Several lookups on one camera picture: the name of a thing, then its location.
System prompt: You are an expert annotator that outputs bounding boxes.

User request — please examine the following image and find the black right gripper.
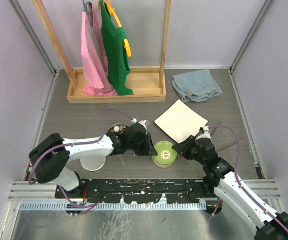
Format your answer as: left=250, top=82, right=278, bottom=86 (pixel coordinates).
left=172, top=135, right=206, bottom=166

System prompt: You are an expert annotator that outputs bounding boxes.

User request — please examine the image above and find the green round lid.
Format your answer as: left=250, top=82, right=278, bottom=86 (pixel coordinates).
left=152, top=141, right=177, bottom=164

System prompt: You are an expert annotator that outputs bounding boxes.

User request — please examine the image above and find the small steel bowl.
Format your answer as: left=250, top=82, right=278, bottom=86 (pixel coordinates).
left=153, top=159, right=174, bottom=169

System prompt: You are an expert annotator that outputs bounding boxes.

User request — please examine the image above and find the large round steel tin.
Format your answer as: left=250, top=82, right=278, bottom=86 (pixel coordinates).
left=106, top=123, right=130, bottom=136

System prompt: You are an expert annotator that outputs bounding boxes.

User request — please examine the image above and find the round steel lid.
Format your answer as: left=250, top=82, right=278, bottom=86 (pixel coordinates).
left=80, top=156, right=106, bottom=172

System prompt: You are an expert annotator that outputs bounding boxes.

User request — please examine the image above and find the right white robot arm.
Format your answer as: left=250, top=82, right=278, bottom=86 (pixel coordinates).
left=172, top=135, right=288, bottom=240

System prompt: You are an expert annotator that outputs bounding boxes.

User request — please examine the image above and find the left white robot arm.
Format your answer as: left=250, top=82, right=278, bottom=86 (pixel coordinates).
left=28, top=123, right=157, bottom=198

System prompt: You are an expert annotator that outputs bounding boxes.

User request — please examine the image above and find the white square plate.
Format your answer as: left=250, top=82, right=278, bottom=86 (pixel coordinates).
left=154, top=100, right=208, bottom=144

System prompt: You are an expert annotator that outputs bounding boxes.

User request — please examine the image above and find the folded blue towel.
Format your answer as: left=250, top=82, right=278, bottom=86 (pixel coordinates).
left=171, top=69, right=222, bottom=103

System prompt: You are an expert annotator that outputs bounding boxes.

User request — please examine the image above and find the wooden clothes rack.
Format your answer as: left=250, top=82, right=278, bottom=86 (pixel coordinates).
left=33, top=0, right=171, bottom=104

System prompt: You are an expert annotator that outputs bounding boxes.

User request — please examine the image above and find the pink shirt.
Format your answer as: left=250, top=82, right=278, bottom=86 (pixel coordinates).
left=81, top=12, right=117, bottom=96

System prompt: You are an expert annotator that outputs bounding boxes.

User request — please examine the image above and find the green shirt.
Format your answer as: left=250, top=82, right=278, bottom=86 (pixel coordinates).
left=101, top=2, right=134, bottom=96

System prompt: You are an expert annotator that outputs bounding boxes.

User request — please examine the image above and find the yellow clothes hanger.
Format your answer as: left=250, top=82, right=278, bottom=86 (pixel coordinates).
left=98, top=0, right=132, bottom=58

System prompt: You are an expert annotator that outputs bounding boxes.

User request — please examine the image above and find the grey clothes hanger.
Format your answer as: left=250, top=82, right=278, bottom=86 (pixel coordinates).
left=82, top=0, right=94, bottom=27

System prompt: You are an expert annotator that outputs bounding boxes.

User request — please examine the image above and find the white cable duct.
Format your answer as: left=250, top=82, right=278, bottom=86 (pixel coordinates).
left=19, top=199, right=207, bottom=211

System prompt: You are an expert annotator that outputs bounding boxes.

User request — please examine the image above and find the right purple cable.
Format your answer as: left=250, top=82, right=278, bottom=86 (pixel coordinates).
left=203, top=125, right=288, bottom=240

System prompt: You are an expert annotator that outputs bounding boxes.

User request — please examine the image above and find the purple cable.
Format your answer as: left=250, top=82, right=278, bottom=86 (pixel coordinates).
left=28, top=108, right=137, bottom=216
left=203, top=125, right=288, bottom=240

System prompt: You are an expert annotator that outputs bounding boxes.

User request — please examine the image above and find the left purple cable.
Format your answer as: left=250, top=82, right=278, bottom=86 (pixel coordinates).
left=28, top=108, right=137, bottom=216

